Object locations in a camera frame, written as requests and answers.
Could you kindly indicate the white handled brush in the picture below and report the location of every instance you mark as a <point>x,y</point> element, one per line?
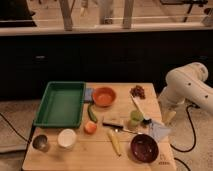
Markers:
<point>146,119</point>

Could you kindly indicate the dark maroon bowl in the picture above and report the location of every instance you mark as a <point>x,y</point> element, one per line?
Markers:
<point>144,148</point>

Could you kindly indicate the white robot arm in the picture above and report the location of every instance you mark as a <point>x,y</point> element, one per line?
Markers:
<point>185,83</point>

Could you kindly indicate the brown dried fruit pile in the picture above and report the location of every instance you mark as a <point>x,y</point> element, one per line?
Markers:
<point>138,91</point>

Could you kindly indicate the black handled knife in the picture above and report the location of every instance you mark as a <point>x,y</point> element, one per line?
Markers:
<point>121,128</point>

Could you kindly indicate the orange bowl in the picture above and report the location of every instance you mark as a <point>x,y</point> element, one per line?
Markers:
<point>104,96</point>

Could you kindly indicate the light blue cloth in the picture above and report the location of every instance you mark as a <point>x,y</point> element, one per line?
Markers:
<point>158,131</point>

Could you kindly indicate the green cup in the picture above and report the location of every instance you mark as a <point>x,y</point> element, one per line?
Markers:
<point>136,117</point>

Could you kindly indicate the blue sponge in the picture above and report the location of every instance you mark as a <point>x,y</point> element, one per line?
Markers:
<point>88,95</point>

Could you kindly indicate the green cucumber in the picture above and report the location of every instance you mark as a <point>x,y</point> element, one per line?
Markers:
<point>91,115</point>

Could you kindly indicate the small metal cup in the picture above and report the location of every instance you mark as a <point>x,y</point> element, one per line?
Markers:
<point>40,143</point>

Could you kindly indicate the green plastic tray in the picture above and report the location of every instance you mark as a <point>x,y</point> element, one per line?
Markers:
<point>61,105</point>

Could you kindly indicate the orange fruit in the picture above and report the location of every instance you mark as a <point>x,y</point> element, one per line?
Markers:
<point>90,127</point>

